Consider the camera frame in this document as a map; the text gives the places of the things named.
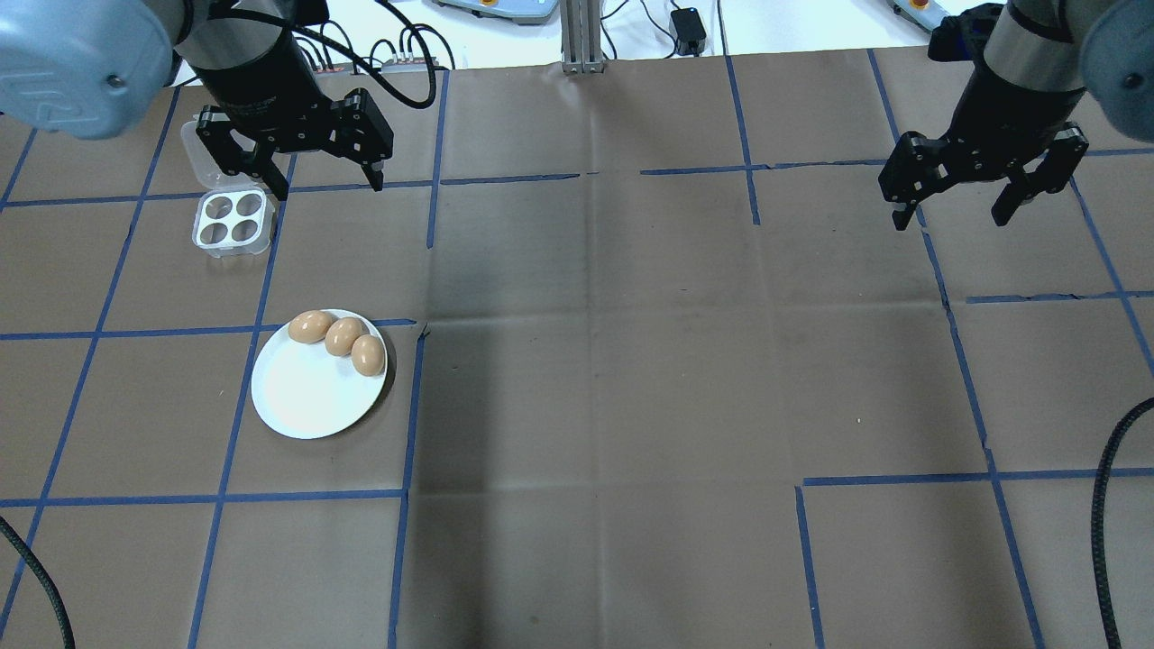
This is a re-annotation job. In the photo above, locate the blue grey teach pendant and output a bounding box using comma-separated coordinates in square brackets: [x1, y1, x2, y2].
[431, 0, 562, 26]
[888, 0, 948, 32]

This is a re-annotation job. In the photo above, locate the clear plastic egg carton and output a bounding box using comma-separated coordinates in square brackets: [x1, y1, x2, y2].
[180, 117, 276, 259]

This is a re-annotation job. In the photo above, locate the black power adapter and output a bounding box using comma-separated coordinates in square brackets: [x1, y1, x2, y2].
[671, 7, 708, 55]

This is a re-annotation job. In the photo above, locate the black hub cable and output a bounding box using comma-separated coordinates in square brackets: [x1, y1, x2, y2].
[397, 23, 458, 69]

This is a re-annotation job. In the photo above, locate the brown egg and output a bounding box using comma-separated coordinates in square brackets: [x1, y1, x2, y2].
[288, 310, 334, 345]
[324, 316, 364, 359]
[350, 334, 387, 378]

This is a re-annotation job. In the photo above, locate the white round plate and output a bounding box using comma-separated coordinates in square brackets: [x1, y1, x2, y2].
[251, 309, 389, 441]

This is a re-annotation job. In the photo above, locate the aluminium profile post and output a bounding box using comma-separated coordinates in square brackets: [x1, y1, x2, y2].
[559, 0, 608, 75]

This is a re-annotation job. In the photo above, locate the black arm hanging cable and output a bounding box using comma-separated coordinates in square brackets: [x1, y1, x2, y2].
[0, 512, 75, 649]
[1089, 397, 1154, 649]

